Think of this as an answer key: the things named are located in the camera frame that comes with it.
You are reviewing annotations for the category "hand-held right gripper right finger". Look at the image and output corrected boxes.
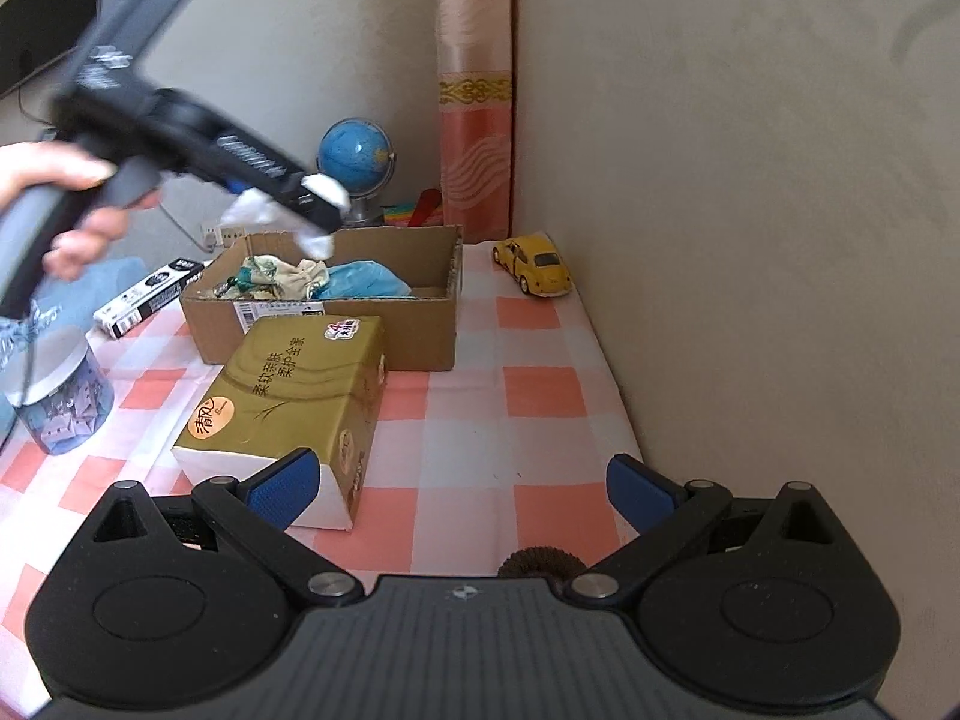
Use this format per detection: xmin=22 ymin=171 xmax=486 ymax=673
xmin=562 ymin=454 xmax=835 ymax=608

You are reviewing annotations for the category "white power strip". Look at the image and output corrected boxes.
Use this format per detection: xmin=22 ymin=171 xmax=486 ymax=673
xmin=201 ymin=219 xmax=249 ymax=251

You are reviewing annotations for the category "white cable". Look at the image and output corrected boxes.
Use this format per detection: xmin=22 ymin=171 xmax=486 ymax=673
xmin=160 ymin=205 xmax=212 ymax=253

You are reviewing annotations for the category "brown spiky ball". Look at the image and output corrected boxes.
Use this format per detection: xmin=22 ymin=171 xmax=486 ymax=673
xmin=498 ymin=547 xmax=590 ymax=583

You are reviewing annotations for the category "yellow toy car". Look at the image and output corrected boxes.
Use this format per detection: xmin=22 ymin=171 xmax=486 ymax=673
xmin=492 ymin=234 xmax=575 ymax=300

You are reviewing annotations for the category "person's left hand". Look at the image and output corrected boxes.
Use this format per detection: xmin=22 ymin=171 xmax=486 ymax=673
xmin=0 ymin=139 xmax=164 ymax=283

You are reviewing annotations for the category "cardboard box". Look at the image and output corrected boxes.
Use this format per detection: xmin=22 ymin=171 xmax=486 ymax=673
xmin=178 ymin=225 xmax=465 ymax=373

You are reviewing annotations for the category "blue globe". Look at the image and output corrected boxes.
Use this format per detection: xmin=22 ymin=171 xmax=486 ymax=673
xmin=316 ymin=118 xmax=397 ymax=227

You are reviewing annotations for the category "clear jar with white lid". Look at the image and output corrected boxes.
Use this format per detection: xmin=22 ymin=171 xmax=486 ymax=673
xmin=0 ymin=300 xmax=116 ymax=458

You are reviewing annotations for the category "cream leaf-print drawstring pouch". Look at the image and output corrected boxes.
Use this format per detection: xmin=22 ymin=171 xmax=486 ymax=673
xmin=238 ymin=255 xmax=332 ymax=300

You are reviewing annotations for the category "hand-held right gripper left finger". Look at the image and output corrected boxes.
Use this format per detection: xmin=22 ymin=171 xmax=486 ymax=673
xmin=88 ymin=448 xmax=365 ymax=608

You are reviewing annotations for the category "black television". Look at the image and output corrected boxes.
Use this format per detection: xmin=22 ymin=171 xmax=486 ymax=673
xmin=0 ymin=0 xmax=103 ymax=96

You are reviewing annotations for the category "blue face mask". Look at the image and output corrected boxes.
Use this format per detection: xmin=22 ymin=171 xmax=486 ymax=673
xmin=319 ymin=261 xmax=413 ymax=300

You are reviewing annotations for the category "pink patterned roll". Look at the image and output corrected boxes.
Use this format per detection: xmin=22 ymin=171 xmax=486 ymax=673
xmin=436 ymin=0 xmax=519 ymax=245

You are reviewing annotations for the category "gold tissue pack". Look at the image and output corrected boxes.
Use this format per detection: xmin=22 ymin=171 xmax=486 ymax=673
xmin=171 ymin=315 xmax=389 ymax=534

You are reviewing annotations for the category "black and white box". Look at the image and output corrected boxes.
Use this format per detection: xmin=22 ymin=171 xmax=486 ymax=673
xmin=94 ymin=256 xmax=208 ymax=341

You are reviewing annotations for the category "white and blue organza bag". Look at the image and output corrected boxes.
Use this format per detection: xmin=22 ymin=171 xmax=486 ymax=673
xmin=217 ymin=171 xmax=353 ymax=258

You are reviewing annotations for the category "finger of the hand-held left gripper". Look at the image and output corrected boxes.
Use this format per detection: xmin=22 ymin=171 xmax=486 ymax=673
xmin=225 ymin=178 xmax=344 ymax=236
xmin=270 ymin=159 xmax=325 ymax=192

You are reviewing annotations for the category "pink checked tablecloth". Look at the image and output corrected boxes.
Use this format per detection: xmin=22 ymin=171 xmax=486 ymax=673
xmin=0 ymin=240 xmax=646 ymax=720

